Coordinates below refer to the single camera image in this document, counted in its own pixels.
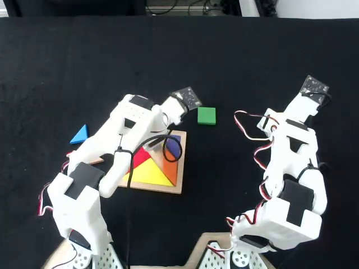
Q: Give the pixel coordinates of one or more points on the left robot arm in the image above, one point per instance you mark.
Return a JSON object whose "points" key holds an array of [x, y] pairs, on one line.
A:
{"points": [[84, 201]]}

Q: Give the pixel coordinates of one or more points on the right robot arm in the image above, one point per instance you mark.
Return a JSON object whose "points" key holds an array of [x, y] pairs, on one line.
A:
{"points": [[291, 201]]}

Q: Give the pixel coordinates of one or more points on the purple tangram piece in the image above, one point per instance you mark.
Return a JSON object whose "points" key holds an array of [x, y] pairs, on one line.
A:
{"points": [[174, 146]]}

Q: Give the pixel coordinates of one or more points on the green square tangram piece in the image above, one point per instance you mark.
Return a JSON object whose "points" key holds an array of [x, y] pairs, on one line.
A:
{"points": [[206, 115]]}

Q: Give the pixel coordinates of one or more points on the orange triangle tangram piece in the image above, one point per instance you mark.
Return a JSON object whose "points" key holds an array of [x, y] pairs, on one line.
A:
{"points": [[171, 168]]}

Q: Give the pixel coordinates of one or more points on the square wooden tray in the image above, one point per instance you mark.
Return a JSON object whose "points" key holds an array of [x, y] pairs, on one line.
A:
{"points": [[179, 179]]}

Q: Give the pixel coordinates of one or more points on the red triangle tangram piece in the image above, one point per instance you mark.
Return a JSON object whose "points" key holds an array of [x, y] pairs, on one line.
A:
{"points": [[139, 160]]}

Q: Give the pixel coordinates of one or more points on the yellow triangle tangram piece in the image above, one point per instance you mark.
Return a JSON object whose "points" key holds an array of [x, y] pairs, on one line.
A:
{"points": [[150, 173]]}

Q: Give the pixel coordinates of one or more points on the blue triangle tangram piece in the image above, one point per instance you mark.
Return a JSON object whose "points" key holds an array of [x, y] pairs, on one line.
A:
{"points": [[80, 135]]}

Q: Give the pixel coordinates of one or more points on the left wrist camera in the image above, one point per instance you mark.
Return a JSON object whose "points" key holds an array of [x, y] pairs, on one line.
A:
{"points": [[188, 97]]}

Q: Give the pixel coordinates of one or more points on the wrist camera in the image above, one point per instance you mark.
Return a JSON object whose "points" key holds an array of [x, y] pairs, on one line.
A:
{"points": [[313, 87], [188, 97]]}

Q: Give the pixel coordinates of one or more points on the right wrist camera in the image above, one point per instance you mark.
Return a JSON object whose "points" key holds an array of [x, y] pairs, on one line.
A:
{"points": [[313, 87]]}

